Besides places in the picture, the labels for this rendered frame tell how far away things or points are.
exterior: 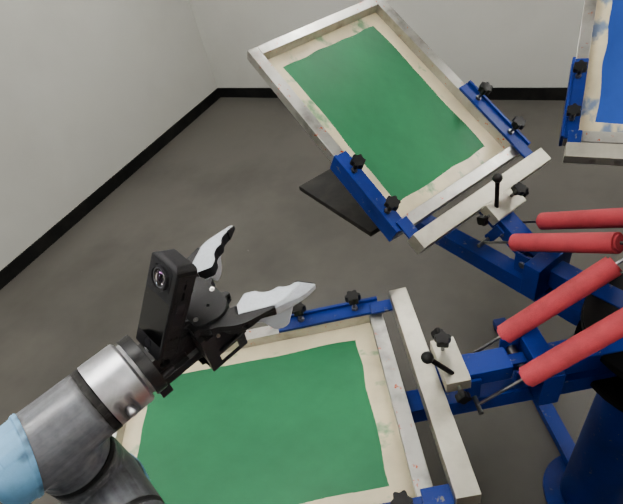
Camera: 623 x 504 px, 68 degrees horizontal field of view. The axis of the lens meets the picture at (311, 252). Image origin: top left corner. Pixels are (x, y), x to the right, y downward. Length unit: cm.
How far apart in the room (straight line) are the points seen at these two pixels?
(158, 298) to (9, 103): 364
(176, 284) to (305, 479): 80
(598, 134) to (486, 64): 285
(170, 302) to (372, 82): 136
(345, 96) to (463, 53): 299
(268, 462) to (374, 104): 114
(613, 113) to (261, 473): 155
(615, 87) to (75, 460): 184
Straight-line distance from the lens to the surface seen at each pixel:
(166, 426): 138
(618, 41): 205
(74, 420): 51
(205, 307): 52
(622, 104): 192
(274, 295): 52
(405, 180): 152
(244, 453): 126
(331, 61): 174
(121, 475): 57
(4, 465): 52
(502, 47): 451
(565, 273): 147
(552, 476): 225
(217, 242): 59
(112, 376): 51
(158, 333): 51
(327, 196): 191
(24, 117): 414
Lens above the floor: 204
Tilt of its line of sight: 41 degrees down
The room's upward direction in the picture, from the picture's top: 14 degrees counter-clockwise
